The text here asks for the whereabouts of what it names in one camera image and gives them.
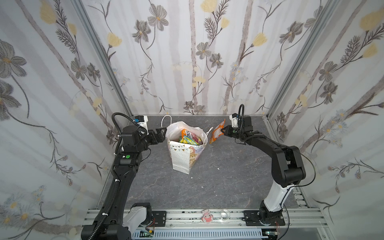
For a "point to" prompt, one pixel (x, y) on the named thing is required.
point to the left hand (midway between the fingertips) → (157, 125)
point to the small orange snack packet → (217, 133)
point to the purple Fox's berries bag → (197, 139)
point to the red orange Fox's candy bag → (184, 132)
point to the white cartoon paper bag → (183, 155)
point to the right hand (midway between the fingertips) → (220, 125)
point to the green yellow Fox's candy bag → (186, 139)
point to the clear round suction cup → (225, 214)
